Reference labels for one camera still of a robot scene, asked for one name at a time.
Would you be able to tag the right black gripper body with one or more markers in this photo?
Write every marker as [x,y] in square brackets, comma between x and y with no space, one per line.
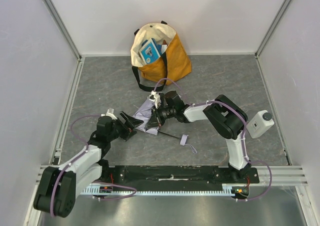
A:
[157,116]

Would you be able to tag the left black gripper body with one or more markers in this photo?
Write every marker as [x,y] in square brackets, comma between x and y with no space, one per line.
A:
[124,127]

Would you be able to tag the lavender folding umbrella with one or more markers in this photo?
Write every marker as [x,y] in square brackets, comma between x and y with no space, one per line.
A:
[144,113]

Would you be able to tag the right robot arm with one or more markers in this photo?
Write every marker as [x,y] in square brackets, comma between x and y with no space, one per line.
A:
[228,120]

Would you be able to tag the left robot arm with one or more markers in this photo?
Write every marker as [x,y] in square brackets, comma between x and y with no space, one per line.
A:
[60,185]

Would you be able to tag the yellow canvas tote bag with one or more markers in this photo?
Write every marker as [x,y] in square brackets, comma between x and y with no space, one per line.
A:
[172,65]

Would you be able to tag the blue boxed item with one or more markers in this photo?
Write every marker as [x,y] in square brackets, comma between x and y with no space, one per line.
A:
[149,51]

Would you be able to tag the white card in bag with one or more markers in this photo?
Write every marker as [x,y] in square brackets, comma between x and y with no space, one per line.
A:
[163,48]

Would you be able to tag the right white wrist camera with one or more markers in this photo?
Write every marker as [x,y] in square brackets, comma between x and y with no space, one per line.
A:
[156,98]

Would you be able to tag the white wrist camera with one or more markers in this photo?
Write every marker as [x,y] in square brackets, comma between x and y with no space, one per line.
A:
[156,98]
[110,113]

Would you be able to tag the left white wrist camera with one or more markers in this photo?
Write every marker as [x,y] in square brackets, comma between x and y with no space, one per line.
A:
[110,113]

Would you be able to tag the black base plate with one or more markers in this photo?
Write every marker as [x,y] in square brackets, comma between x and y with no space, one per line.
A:
[176,178]

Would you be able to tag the light blue cable duct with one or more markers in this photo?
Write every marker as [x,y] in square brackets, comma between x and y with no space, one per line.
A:
[97,190]

